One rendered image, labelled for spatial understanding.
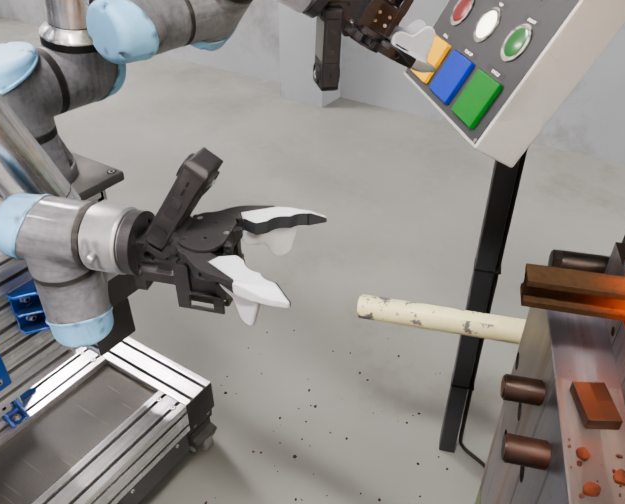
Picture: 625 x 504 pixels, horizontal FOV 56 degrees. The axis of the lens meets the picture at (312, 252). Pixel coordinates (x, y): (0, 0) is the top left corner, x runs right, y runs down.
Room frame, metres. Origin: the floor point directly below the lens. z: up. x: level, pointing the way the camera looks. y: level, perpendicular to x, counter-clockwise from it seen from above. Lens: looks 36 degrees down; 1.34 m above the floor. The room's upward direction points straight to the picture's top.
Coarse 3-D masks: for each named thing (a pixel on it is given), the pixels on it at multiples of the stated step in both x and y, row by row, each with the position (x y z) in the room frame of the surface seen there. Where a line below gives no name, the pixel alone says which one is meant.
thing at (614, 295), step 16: (528, 272) 0.43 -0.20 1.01; (544, 272) 0.43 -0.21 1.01; (560, 272) 0.43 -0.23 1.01; (576, 272) 0.43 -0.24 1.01; (592, 272) 0.43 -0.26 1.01; (528, 288) 0.43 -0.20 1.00; (544, 288) 0.42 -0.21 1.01; (560, 288) 0.41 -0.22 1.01; (576, 288) 0.41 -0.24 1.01; (592, 288) 0.41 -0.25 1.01; (608, 288) 0.41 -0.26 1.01; (624, 288) 0.41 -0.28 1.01; (528, 304) 0.42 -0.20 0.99; (544, 304) 0.42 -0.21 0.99; (560, 304) 0.41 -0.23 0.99; (576, 304) 0.41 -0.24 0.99; (592, 304) 0.41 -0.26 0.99; (608, 304) 0.41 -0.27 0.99; (624, 304) 0.41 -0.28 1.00; (624, 320) 0.40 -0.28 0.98
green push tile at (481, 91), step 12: (480, 72) 0.90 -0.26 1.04; (468, 84) 0.91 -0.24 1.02; (480, 84) 0.88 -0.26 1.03; (492, 84) 0.85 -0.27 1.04; (468, 96) 0.89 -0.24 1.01; (480, 96) 0.86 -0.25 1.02; (492, 96) 0.84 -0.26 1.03; (456, 108) 0.89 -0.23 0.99; (468, 108) 0.86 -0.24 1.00; (480, 108) 0.84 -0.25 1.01; (468, 120) 0.85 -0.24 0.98
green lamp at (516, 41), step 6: (516, 30) 0.90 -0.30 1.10; (522, 30) 0.89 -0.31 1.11; (510, 36) 0.90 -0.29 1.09; (516, 36) 0.89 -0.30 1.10; (522, 36) 0.88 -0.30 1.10; (510, 42) 0.89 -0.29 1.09; (516, 42) 0.88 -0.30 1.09; (522, 42) 0.87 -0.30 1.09; (504, 48) 0.90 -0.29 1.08; (510, 48) 0.88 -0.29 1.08; (516, 48) 0.87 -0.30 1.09; (510, 54) 0.87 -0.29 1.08
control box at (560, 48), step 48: (480, 0) 1.05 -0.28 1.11; (528, 0) 0.93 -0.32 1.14; (576, 0) 0.83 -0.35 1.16; (624, 0) 0.83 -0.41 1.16; (480, 48) 0.96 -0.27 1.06; (528, 48) 0.85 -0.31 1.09; (576, 48) 0.82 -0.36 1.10; (432, 96) 0.99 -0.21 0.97; (528, 96) 0.81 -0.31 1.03; (480, 144) 0.80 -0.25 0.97; (528, 144) 0.82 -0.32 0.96
